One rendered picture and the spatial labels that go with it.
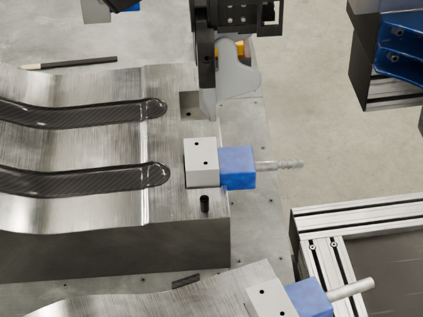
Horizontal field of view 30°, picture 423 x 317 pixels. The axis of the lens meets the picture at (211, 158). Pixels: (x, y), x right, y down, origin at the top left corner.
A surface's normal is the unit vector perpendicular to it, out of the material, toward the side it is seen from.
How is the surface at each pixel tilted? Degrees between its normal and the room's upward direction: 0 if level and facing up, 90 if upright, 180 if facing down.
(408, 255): 0
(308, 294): 0
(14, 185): 24
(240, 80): 77
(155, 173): 5
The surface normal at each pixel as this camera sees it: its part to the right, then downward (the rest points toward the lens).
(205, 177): 0.07, 0.72
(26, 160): 0.32, -0.67
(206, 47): 0.06, 0.47
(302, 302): -0.03, -0.69
